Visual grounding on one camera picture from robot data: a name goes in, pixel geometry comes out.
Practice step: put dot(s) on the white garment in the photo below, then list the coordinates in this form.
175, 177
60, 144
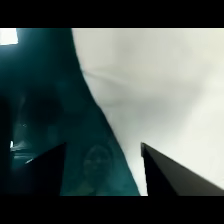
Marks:
156, 90

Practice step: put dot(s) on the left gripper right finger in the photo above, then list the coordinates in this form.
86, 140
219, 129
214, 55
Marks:
170, 178

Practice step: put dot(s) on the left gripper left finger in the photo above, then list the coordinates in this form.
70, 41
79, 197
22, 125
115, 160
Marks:
43, 175

